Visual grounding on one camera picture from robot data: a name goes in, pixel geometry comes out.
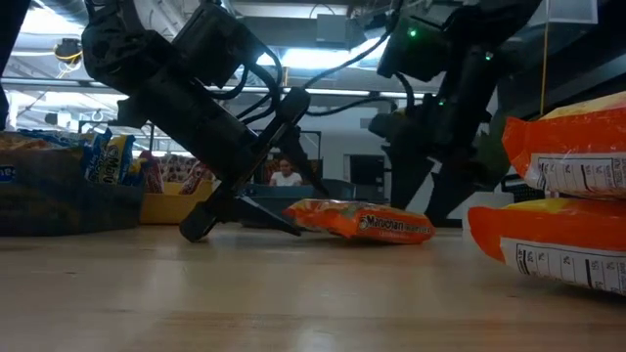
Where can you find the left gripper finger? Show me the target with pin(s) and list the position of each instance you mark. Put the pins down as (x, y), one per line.
(259, 215)
(300, 156)

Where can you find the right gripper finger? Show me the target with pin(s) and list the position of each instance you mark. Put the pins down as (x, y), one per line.
(406, 181)
(452, 195)

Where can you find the orange Maruchan ramen packet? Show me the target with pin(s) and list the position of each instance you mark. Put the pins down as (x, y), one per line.
(371, 225)
(538, 225)
(562, 137)

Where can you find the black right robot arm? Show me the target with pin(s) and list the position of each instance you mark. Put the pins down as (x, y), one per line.
(479, 49)

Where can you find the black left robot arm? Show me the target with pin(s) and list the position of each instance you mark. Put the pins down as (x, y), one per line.
(137, 54)

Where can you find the person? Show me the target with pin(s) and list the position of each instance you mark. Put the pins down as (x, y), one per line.
(286, 178)

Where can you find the teal plastic bin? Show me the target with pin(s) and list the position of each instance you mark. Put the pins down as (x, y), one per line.
(318, 190)

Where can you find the red patterned box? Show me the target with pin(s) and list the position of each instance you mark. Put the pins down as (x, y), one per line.
(176, 168)

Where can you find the black perforated crate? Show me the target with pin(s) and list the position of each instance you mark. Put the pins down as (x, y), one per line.
(521, 193)

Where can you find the yellow plastic bin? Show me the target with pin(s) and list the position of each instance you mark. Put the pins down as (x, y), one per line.
(166, 207)

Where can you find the grey ceiling unit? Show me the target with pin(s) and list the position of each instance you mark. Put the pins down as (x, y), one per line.
(337, 29)

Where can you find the long ceiling light bar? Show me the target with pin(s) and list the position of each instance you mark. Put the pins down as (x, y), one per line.
(49, 84)

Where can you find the dark grey translucent bin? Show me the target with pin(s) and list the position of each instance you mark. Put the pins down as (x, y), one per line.
(58, 205)

